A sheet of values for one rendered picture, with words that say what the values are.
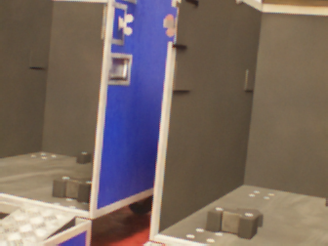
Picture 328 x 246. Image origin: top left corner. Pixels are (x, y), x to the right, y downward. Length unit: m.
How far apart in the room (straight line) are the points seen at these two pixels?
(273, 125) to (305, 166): 0.21
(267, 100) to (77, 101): 0.91
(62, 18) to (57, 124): 0.52
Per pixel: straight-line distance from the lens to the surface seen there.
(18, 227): 1.81
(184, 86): 1.74
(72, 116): 2.87
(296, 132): 2.54
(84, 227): 1.84
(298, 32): 2.54
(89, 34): 2.84
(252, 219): 1.77
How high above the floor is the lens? 0.66
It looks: 4 degrees down
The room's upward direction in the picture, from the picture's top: 5 degrees clockwise
